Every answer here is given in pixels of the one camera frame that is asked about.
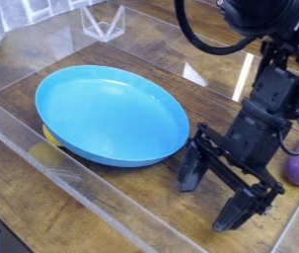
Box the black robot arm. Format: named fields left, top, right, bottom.
left=173, top=0, right=299, bottom=232

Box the yellow toy lemon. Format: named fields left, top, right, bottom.
left=42, top=125, right=62, bottom=147

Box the clear acrylic wall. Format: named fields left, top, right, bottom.
left=0, top=107, right=207, bottom=253
left=81, top=3, right=260, bottom=102

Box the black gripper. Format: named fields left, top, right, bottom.
left=177, top=99, right=291, bottom=232

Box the white patterned curtain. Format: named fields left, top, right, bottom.
left=0, top=0, right=107, bottom=45

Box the clear acrylic back wall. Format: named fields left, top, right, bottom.
left=81, top=3, right=260, bottom=102

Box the black corrugated cable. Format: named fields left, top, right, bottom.
left=172, top=0, right=255, bottom=56

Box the blue plastic plate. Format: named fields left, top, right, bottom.
left=34, top=65, right=189, bottom=167

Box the clear acrylic front wall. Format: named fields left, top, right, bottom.
left=0, top=107, right=207, bottom=253

